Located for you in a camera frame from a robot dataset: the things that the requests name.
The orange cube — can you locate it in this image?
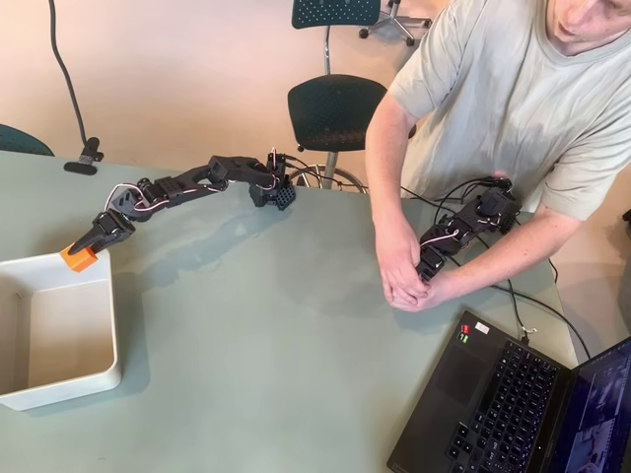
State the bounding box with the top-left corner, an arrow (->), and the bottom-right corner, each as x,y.
58,245 -> 98,274

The black leader arm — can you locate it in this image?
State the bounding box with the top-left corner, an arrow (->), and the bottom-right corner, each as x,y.
416,175 -> 523,289

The person's right forearm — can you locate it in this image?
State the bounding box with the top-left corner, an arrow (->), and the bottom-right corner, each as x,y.
363,141 -> 419,243

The person's left forearm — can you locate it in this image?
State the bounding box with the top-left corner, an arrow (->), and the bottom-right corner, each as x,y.
453,199 -> 576,303

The white plastic bin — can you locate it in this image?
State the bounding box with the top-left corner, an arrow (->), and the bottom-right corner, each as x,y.
0,250 -> 122,413

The person's right hand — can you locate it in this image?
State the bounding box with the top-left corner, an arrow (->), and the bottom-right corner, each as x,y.
376,230 -> 429,305

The person's left hand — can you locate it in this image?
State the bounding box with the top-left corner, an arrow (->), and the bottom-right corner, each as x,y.
392,269 -> 465,311

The black gooseneck holder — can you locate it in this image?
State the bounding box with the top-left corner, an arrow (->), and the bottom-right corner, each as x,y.
47,0 -> 105,175

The teal perforated chair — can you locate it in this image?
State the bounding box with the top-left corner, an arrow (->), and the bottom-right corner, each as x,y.
291,0 -> 383,76
0,122 -> 56,158

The black round stool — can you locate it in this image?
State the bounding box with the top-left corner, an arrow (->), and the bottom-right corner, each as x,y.
286,73 -> 418,195

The chrome office chair base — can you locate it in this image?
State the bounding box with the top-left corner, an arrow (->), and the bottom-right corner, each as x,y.
358,0 -> 435,48

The person in grey t-shirt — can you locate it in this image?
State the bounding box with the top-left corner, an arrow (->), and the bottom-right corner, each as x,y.
363,0 -> 631,247

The black laptop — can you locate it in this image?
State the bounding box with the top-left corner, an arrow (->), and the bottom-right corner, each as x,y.
386,308 -> 631,473

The black cable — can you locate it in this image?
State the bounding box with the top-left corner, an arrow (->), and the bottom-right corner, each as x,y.
507,255 -> 593,362
287,155 -> 376,196
490,279 -> 534,347
399,174 -> 498,219

